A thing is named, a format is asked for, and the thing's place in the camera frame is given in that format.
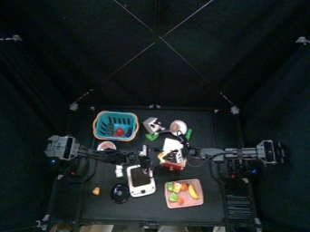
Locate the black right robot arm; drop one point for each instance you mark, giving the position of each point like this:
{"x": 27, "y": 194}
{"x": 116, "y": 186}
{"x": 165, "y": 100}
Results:
{"x": 234, "y": 152}

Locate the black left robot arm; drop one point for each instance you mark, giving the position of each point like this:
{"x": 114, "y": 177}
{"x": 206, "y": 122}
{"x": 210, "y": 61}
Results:
{"x": 95, "y": 154}

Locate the black round plate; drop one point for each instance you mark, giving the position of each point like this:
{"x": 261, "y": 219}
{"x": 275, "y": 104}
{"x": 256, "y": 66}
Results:
{"x": 121, "y": 193}

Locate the orange toy squash half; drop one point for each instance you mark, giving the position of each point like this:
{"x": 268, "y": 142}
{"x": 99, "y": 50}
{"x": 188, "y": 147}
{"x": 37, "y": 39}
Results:
{"x": 95, "y": 191}

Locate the red and yellow toy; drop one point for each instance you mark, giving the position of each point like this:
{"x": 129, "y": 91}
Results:
{"x": 173, "y": 164}

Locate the white box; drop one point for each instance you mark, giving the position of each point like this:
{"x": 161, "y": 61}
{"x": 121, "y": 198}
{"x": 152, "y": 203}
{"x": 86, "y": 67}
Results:
{"x": 173, "y": 144}

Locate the green toy leaf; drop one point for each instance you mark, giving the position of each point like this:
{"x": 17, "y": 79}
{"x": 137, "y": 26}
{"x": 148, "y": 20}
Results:
{"x": 152, "y": 137}

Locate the white kitchen scale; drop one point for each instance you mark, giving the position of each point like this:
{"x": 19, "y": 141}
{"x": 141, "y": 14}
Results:
{"x": 141, "y": 188}

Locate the small white block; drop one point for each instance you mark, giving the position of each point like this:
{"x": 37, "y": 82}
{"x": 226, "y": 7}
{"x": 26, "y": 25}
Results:
{"x": 120, "y": 171}

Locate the green toy vegetable slice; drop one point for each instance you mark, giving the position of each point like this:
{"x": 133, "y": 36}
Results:
{"x": 170, "y": 185}

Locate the white bowl with pink inside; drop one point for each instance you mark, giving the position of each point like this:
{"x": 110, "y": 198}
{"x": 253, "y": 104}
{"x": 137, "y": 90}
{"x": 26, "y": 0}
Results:
{"x": 178, "y": 127}

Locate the purple toy eggplant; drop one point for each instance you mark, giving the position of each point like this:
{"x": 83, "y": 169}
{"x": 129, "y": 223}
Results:
{"x": 129, "y": 132}

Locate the yellow toy corn piece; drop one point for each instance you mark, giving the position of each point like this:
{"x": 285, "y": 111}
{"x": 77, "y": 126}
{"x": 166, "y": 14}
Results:
{"x": 177, "y": 187}

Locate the red toy fruit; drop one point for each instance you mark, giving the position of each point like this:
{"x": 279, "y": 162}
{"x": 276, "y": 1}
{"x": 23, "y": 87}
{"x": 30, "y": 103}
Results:
{"x": 120, "y": 132}

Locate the green toy pepper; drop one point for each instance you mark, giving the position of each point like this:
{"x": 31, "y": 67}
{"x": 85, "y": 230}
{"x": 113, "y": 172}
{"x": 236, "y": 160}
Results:
{"x": 174, "y": 197}

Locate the yellow toy banana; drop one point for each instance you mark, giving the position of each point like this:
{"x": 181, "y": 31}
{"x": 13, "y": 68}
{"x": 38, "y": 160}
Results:
{"x": 194, "y": 191}

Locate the dark toy item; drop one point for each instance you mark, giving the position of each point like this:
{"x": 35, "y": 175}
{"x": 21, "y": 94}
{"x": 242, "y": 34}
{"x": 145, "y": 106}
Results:
{"x": 110, "y": 129}

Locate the small orange toy fruit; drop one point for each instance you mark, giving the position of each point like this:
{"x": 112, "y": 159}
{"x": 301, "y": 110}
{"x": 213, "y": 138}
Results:
{"x": 181, "y": 200}

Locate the pink square tray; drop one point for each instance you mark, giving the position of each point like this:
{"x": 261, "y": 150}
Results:
{"x": 194, "y": 203}

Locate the teal basket with orange rim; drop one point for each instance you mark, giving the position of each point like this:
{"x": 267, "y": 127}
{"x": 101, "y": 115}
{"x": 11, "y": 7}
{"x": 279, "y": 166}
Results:
{"x": 102, "y": 118}

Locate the white text label sticker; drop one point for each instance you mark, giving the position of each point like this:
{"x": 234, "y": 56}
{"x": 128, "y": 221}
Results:
{"x": 238, "y": 204}

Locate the metal frame bracket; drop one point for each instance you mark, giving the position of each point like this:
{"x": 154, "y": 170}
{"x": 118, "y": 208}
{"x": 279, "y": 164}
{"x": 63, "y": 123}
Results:
{"x": 17, "y": 38}
{"x": 234, "y": 109}
{"x": 303, "y": 40}
{"x": 74, "y": 106}

